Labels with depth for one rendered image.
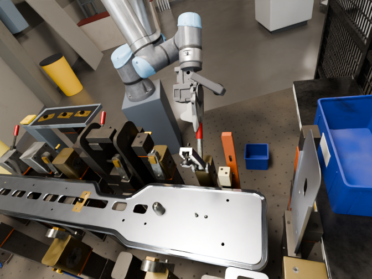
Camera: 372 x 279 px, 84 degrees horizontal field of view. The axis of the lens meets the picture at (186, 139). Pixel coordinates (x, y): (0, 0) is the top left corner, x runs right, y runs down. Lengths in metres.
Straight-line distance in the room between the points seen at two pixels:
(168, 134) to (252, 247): 0.74
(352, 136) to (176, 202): 0.60
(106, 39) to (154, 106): 5.49
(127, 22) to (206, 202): 0.62
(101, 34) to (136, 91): 5.44
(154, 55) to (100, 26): 5.66
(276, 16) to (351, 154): 3.62
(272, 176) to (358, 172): 0.44
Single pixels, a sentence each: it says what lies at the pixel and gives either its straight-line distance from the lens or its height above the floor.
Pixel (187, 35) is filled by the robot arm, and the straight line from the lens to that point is 0.70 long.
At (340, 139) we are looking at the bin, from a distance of 0.82.
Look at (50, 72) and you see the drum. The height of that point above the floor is 0.54.
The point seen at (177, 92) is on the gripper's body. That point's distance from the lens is 0.68.
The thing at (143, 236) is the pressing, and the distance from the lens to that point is 0.72.
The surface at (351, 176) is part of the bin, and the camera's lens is 0.73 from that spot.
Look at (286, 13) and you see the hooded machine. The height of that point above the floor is 0.28.
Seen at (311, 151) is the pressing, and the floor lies 1.32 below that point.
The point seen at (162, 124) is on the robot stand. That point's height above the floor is 0.95.
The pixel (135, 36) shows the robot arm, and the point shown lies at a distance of 0.76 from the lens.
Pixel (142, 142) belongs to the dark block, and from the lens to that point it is 0.78.
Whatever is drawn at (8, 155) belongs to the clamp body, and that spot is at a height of 1.06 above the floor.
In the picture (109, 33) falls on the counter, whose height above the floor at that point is 0.34.
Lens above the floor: 1.61
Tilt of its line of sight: 43 degrees down
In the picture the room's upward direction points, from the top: 21 degrees counter-clockwise
